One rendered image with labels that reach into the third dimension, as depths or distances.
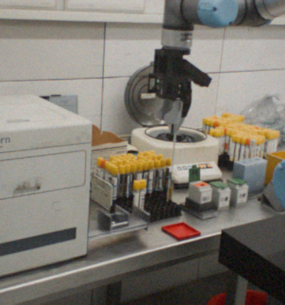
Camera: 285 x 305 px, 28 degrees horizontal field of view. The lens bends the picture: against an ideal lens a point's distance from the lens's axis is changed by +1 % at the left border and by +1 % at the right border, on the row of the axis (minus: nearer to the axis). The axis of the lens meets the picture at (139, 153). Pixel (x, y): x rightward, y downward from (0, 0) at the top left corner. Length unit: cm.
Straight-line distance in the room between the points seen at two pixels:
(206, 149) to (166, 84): 42
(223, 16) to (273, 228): 47
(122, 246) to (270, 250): 33
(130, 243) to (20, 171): 35
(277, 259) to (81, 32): 99
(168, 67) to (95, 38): 54
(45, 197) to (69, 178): 6
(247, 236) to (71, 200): 38
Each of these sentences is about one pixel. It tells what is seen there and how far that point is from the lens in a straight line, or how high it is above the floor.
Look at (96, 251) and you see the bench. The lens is 125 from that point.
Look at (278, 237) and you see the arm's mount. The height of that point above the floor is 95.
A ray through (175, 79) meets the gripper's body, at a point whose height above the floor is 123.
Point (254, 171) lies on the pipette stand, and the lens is 163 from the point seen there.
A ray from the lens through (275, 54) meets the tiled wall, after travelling 238.
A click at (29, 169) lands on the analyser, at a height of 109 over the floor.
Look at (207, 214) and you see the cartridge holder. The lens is 145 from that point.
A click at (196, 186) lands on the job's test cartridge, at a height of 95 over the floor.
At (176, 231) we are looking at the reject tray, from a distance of 136.
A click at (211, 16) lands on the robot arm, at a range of 123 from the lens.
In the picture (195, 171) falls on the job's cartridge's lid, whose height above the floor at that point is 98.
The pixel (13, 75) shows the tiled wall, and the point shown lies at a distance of 173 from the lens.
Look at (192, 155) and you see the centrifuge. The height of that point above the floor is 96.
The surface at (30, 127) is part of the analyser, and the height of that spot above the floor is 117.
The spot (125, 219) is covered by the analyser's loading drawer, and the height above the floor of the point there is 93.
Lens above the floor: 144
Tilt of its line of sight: 17 degrees down
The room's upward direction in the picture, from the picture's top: 4 degrees clockwise
